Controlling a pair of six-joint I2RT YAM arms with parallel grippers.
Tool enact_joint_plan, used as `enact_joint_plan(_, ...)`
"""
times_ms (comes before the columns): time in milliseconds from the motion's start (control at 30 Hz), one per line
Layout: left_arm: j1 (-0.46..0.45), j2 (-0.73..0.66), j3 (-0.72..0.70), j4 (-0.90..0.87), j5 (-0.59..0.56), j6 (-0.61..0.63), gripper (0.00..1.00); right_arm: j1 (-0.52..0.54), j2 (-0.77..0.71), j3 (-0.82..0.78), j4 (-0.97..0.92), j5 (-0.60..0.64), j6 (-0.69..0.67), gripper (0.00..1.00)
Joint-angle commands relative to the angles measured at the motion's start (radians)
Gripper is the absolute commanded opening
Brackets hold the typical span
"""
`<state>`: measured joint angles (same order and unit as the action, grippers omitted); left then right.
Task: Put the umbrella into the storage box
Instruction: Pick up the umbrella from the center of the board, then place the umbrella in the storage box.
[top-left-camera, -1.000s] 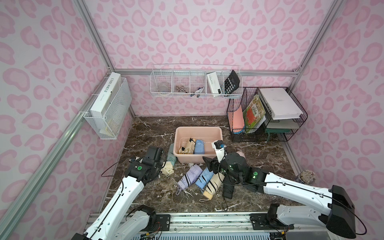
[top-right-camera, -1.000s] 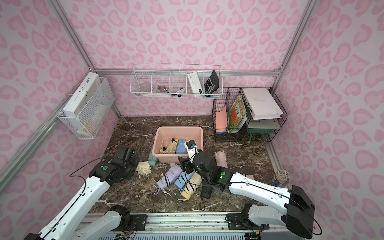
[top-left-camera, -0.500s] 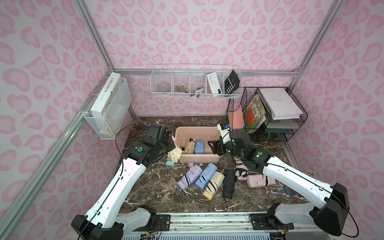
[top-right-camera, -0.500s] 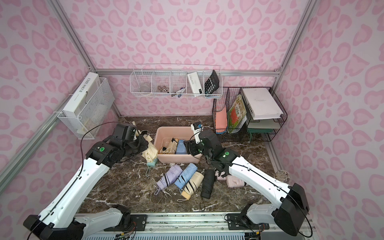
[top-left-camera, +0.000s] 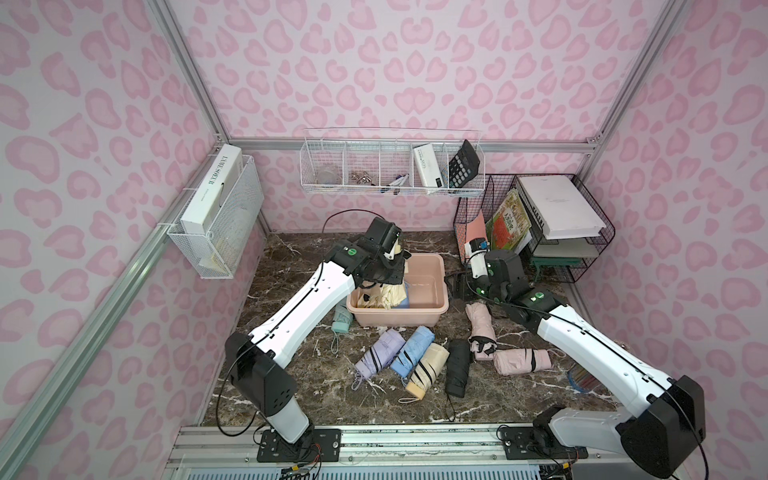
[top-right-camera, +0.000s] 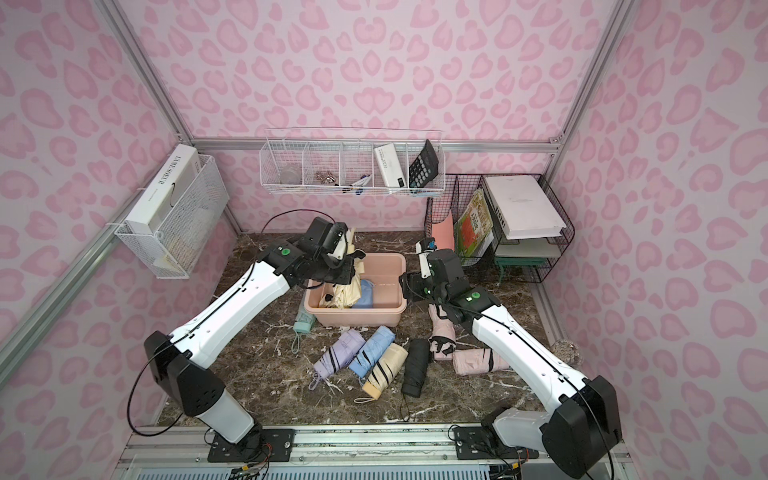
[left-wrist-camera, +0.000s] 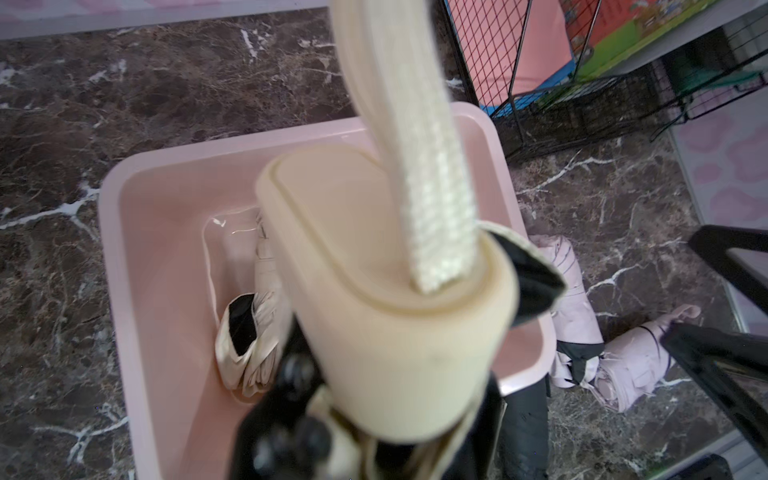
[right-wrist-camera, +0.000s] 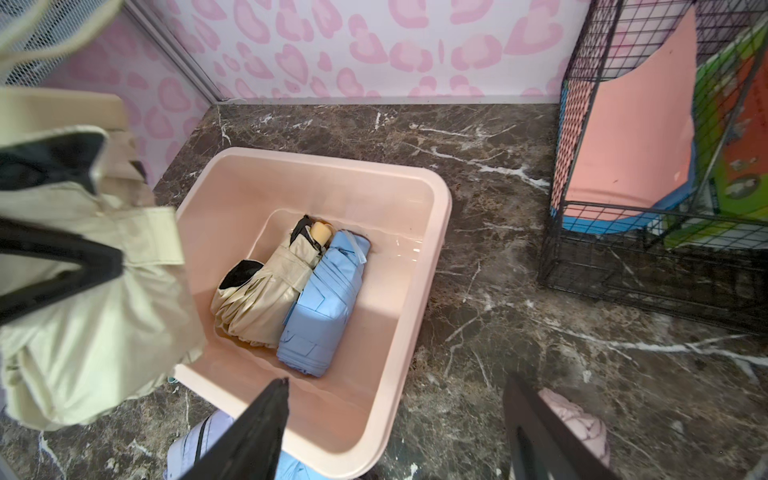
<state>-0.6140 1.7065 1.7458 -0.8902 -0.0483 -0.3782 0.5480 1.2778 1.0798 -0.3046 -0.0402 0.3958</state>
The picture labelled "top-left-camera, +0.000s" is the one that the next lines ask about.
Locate pink folded umbrella upright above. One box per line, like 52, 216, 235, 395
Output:
465, 302, 498, 361

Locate pink folded umbrella lying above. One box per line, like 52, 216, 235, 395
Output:
493, 349, 552, 376

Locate small white box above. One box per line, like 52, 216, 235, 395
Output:
413, 143, 444, 194

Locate green red book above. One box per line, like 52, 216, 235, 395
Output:
486, 188, 531, 254

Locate green tray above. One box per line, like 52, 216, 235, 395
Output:
530, 238, 600, 283

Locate mint green folded umbrella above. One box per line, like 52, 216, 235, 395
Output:
331, 304, 354, 335

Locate beige umbrella black trim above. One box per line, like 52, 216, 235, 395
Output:
379, 283, 404, 309

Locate black calculator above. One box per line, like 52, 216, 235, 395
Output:
448, 140, 480, 189

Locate black wire file rack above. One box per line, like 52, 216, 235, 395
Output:
454, 174, 615, 283

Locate pink folder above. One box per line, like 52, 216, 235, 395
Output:
454, 213, 486, 261

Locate lilac folded umbrella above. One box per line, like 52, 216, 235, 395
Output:
355, 329, 405, 380

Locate pink plastic storage box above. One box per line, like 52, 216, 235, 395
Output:
346, 253, 449, 328

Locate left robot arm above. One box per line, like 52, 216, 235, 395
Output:
225, 216, 411, 446

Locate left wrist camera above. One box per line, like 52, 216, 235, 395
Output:
380, 229, 402, 261

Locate white paper stack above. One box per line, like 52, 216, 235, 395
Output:
519, 175, 606, 240

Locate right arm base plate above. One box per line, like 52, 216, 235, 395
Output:
496, 425, 589, 461

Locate cream umbrella black stripes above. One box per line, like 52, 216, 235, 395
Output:
405, 343, 449, 401

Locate white wire wall basket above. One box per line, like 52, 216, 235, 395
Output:
299, 127, 486, 198

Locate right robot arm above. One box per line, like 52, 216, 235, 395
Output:
461, 249, 706, 479

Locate white wire side basket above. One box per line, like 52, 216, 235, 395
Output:
168, 154, 264, 279

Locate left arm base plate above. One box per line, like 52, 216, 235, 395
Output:
256, 426, 342, 463

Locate light blue umbrella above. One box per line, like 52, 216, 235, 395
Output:
390, 326, 435, 380
397, 282, 410, 309

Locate white long box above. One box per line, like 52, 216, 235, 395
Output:
180, 144, 245, 235

